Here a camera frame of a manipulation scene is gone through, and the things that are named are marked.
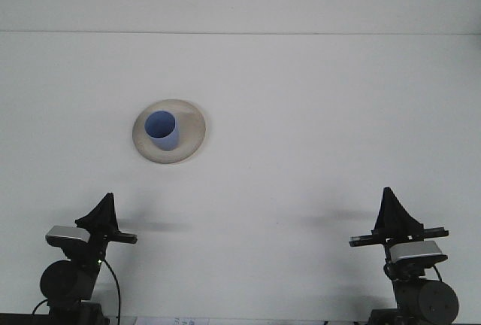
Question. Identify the pale blue cup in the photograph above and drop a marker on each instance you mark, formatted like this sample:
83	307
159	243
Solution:
159	123

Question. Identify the pale round plate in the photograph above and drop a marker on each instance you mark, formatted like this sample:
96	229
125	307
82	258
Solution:
191	140

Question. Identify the white printed paper sheet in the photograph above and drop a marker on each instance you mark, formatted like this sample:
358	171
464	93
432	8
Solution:
161	321

